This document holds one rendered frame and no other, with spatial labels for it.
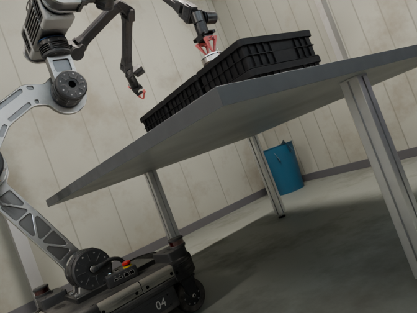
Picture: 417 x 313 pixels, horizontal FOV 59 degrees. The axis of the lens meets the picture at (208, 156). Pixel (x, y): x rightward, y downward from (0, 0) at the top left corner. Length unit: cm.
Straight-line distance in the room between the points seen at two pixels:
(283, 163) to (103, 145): 181
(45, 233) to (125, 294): 50
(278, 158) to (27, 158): 234
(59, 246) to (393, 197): 135
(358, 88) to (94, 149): 269
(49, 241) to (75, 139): 179
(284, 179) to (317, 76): 301
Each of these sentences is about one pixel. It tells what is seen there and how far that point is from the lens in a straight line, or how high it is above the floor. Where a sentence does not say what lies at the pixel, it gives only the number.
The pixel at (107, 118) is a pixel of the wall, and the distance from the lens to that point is 361.
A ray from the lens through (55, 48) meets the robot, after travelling 187.
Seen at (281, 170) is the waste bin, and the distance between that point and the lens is 388.
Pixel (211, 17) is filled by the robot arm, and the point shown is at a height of 120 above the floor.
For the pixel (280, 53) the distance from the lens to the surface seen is 142.
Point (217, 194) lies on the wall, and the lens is 399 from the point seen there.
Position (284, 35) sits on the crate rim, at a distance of 146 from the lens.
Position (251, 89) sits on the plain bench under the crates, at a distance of 75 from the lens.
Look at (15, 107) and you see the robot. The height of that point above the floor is 111.
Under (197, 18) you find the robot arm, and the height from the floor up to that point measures 121.
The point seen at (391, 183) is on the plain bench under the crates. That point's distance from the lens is 120.
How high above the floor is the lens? 57
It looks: 1 degrees up
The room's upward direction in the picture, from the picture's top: 21 degrees counter-clockwise
